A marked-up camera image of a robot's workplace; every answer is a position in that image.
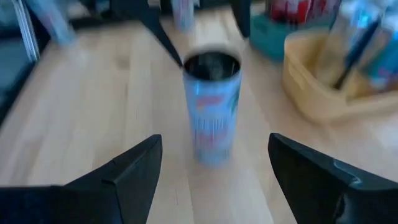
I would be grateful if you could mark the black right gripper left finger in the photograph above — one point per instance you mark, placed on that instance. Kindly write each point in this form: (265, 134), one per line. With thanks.
(93, 199)

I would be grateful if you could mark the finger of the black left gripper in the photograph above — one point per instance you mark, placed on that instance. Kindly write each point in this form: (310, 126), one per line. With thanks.
(241, 18)
(161, 35)

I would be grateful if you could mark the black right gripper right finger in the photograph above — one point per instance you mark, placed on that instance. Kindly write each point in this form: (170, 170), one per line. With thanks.
(342, 199)

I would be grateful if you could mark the teal plastic bin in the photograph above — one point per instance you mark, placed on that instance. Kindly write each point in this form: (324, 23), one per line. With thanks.
(267, 40)

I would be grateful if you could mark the yellow plastic bin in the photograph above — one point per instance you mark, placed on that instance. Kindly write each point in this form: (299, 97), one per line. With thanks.
(311, 93)

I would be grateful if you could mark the light blue slim drink can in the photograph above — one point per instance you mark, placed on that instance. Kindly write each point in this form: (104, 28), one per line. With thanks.
(213, 124)

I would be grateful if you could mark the silver aluminium bracket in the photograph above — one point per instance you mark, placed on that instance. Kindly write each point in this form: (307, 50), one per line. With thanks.
(26, 31)

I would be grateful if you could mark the black aluminium table frame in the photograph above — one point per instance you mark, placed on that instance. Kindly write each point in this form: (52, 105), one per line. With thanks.
(18, 84)

